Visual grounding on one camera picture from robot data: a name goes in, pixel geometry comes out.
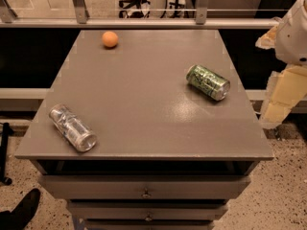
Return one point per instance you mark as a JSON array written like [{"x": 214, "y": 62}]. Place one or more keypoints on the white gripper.
[{"x": 293, "y": 38}]

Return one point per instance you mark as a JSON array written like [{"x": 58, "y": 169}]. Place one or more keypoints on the green soda can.
[{"x": 210, "y": 83}]

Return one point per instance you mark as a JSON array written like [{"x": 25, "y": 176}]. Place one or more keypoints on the silver redbull can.
[{"x": 72, "y": 128}]

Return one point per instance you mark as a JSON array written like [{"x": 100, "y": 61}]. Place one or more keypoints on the grey drawer cabinet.
[{"x": 147, "y": 118}]

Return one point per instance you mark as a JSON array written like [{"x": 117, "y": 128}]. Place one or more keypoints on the black office chair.
[{"x": 134, "y": 8}]

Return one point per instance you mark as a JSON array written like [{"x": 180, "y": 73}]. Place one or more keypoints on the orange ball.
[{"x": 110, "y": 39}]

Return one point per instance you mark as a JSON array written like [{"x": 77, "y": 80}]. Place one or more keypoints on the drawer with knob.
[
  {"x": 141, "y": 210},
  {"x": 144, "y": 186}
]

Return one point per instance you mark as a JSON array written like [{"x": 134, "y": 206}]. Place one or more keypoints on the top drawer with knob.
[{"x": 144, "y": 186}]

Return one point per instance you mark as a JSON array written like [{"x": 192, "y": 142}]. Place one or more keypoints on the metal railing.
[{"x": 111, "y": 14}]

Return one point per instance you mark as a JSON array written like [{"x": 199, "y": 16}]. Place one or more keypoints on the black stand with wheel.
[{"x": 5, "y": 133}]

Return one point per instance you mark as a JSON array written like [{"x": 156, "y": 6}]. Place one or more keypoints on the black shoe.
[{"x": 22, "y": 214}]

